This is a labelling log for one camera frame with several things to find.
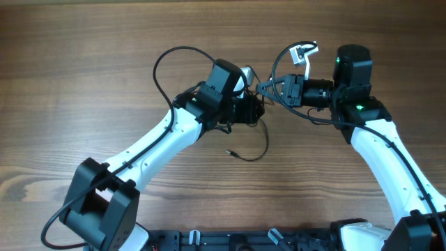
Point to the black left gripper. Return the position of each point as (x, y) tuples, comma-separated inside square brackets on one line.
[(249, 102)]

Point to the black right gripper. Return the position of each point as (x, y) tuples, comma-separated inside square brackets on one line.
[(289, 94)]

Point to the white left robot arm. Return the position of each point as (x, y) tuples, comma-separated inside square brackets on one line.
[(103, 198)]

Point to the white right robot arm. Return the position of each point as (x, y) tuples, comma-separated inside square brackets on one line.
[(345, 102)]

